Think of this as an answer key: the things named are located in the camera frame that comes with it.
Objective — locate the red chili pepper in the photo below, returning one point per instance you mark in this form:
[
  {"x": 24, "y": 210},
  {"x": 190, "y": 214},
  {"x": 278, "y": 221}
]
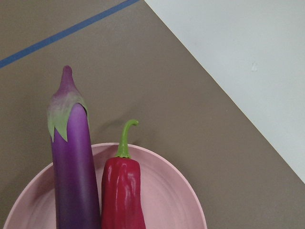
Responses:
[{"x": 121, "y": 188}]

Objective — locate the purple eggplant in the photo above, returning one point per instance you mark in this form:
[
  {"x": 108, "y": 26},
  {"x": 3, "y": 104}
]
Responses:
[{"x": 76, "y": 192}]

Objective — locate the pink plate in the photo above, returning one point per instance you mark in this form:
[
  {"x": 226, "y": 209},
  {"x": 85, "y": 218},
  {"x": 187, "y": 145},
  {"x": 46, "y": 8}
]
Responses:
[{"x": 168, "y": 200}]

